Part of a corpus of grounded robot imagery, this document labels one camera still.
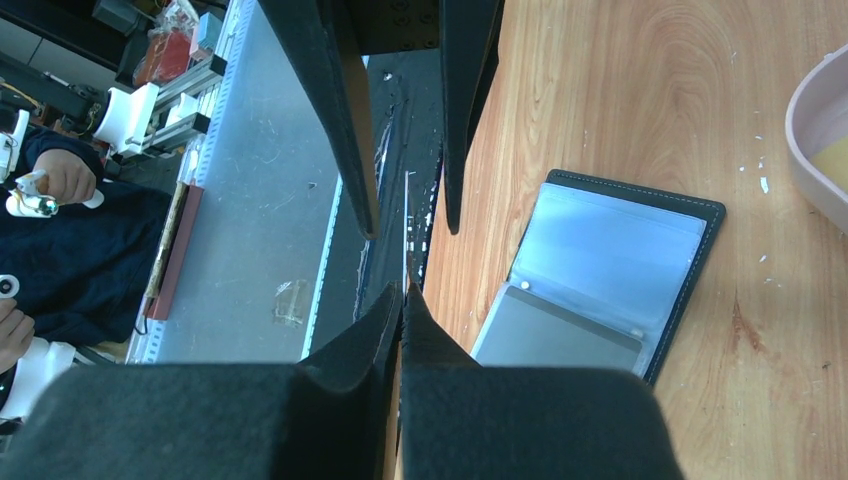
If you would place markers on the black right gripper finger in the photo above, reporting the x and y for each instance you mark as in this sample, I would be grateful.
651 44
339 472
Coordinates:
332 415
461 420
469 37
319 41

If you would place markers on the black leather card holder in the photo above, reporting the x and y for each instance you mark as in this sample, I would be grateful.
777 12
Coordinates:
626 256

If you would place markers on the pink oval plastic tray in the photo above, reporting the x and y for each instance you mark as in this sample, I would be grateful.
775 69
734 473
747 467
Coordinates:
816 118

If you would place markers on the gold credit card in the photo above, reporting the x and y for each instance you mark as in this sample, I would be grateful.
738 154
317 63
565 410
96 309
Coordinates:
406 234
832 163

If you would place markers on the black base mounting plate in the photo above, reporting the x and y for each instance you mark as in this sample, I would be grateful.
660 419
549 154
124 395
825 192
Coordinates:
407 118

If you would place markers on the cluttered storage shelf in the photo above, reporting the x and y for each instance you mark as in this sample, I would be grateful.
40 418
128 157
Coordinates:
156 61

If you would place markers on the person in dark clothes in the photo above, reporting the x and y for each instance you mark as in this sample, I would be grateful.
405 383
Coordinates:
83 272

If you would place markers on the aluminium frame rail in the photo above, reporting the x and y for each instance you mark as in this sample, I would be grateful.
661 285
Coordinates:
249 284

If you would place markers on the white teleoperation handle device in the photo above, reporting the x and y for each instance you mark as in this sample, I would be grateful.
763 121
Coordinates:
40 192

